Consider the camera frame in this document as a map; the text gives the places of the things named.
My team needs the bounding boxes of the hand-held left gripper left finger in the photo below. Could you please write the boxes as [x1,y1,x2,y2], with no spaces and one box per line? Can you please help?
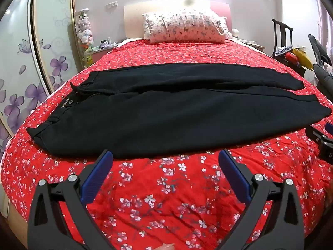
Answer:
[27,149,115,250]

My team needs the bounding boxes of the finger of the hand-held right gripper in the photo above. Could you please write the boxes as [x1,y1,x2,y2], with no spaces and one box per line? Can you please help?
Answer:
[305,122,333,148]

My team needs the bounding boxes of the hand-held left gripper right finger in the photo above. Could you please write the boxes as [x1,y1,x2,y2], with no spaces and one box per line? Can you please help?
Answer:
[218,149,305,250]

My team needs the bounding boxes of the black pants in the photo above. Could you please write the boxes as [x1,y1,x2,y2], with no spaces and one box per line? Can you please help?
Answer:
[26,63,332,159]

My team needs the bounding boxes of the grey garment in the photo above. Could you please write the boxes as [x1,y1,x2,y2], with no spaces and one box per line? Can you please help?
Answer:
[308,34,333,100]

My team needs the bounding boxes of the red floral bedspread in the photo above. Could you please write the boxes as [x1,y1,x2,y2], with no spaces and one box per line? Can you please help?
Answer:
[0,39,333,250]

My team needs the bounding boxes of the dark side table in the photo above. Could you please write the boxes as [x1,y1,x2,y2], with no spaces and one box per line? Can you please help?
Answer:
[280,57,306,78]

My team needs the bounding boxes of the wooden nightstand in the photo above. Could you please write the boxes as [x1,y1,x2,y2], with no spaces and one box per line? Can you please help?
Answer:
[238,39,266,53]

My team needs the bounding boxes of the black chair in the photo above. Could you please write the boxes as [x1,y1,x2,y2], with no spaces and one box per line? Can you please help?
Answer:
[272,18,294,58]

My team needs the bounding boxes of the green toy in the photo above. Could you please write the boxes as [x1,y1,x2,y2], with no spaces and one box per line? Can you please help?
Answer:
[83,49,94,69]

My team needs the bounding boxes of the pink nightstand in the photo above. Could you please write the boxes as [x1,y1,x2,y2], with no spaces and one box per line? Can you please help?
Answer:
[90,43,121,66]

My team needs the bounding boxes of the small bedside items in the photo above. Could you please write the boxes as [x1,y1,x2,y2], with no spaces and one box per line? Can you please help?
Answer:
[99,39,117,49]

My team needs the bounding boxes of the floral sliding wardrobe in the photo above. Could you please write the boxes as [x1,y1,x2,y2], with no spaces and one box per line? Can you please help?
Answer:
[0,0,82,151]

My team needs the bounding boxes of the stack of plush toys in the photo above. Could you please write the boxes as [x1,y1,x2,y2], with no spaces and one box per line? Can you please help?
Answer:
[74,9,94,50]

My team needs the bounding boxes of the white printed pillow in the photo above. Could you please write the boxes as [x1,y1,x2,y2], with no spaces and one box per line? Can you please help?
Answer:
[142,8,233,44]

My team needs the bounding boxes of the beige and pink headboard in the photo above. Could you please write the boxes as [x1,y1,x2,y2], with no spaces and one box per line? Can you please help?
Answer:
[123,0,232,41]

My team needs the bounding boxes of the wooden bed frame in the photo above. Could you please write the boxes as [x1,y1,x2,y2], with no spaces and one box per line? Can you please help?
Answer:
[4,191,30,243]

